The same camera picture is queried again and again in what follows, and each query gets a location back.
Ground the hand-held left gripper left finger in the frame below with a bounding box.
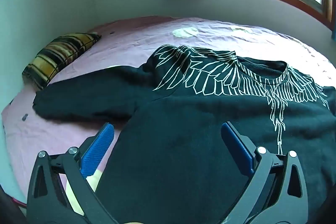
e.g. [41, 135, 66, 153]
[26, 122, 119, 224]

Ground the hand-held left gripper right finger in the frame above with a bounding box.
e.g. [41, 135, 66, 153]
[221, 121, 310, 224]

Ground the black sweater with white print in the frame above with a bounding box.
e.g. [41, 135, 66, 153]
[33, 44, 336, 224]

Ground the yellow black striped pillow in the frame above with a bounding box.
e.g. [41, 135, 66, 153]
[22, 33, 102, 90]

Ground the pink dotted bedsheet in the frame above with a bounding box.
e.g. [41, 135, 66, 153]
[1, 16, 336, 216]

